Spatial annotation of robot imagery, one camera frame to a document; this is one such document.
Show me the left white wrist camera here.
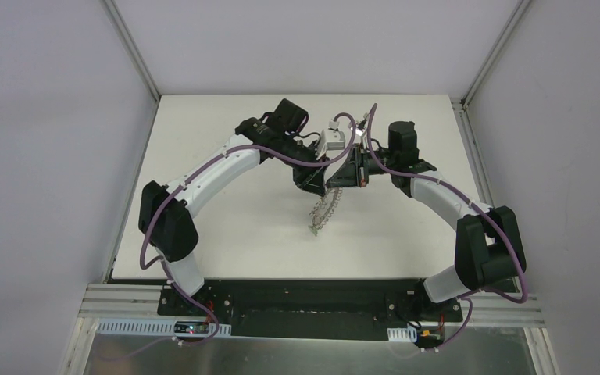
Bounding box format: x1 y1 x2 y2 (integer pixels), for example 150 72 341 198
316 120 346 157

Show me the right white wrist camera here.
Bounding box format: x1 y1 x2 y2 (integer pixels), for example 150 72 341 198
349 119 369 139

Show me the aluminium frame post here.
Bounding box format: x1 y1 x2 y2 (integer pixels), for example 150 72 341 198
460 0 534 110
100 0 162 103

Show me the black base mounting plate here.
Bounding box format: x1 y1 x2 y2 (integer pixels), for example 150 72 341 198
157 278 463 341

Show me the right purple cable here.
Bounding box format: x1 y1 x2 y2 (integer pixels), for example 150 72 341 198
365 102 530 361

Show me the left aluminium frame post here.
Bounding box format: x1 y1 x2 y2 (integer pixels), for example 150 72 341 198
100 0 162 103

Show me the left white slotted cable duct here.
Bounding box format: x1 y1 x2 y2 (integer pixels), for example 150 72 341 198
96 318 232 338

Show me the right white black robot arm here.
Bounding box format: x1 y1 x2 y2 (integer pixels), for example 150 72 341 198
327 121 527 320

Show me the right aluminium frame post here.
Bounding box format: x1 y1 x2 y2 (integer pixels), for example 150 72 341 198
460 0 534 110

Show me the right white slotted cable duct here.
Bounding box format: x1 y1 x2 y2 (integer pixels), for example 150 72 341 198
387 325 418 343

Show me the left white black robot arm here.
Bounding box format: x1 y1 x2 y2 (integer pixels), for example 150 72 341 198
137 98 331 316

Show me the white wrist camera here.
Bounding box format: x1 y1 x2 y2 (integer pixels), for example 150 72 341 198
349 119 369 139
316 120 346 157

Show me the purple cable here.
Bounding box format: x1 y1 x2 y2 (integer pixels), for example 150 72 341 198
365 102 530 361
92 112 358 361

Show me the metal disc with key rings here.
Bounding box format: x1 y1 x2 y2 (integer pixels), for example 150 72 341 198
309 187 343 231

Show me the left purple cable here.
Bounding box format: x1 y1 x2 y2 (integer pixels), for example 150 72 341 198
92 112 358 361

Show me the white slotted cable duct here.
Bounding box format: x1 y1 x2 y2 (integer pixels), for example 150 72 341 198
387 325 418 343
96 318 232 338

